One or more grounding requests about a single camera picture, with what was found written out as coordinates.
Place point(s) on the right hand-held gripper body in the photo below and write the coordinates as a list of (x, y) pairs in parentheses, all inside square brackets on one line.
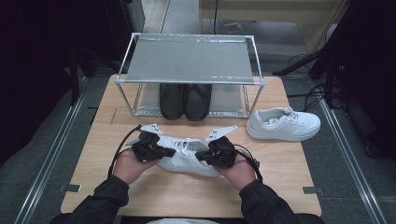
[(225, 154)]

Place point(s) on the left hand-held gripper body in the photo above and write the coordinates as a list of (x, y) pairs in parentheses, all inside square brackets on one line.
[(144, 147)]

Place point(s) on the white sneaker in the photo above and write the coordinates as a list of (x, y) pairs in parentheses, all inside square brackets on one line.
[(289, 126), (186, 158)]

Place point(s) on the black slipper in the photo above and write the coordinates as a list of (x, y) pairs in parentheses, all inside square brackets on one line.
[(198, 102), (172, 102)]

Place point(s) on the metal shoe rack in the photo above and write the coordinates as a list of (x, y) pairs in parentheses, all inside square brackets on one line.
[(190, 59)]

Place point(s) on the person's left hand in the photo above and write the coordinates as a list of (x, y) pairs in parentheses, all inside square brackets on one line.
[(130, 166)]

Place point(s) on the person's right hand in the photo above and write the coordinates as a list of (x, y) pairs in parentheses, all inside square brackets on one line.
[(241, 174)]

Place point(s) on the person's white clothing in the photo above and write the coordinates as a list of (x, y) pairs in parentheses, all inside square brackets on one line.
[(180, 221)]

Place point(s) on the black stand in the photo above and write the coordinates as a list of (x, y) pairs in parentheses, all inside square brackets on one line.
[(73, 87)]

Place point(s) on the black stand leg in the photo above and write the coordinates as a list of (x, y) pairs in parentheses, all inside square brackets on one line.
[(295, 65)]

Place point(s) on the red and green booklet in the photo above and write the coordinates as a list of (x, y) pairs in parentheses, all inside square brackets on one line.
[(233, 26)]

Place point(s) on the grey cabinet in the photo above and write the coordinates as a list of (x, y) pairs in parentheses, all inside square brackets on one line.
[(138, 15)]

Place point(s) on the black curtain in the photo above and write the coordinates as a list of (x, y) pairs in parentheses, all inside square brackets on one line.
[(37, 62), (373, 62)]

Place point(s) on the beige wooden cabinet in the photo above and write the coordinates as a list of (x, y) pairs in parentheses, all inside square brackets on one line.
[(264, 9)]

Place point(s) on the grey table bracket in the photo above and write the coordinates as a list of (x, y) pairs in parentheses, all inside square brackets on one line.
[(311, 190), (71, 188)]

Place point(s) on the metal floor rail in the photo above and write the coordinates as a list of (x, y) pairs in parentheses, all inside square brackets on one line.
[(351, 161), (46, 168)]

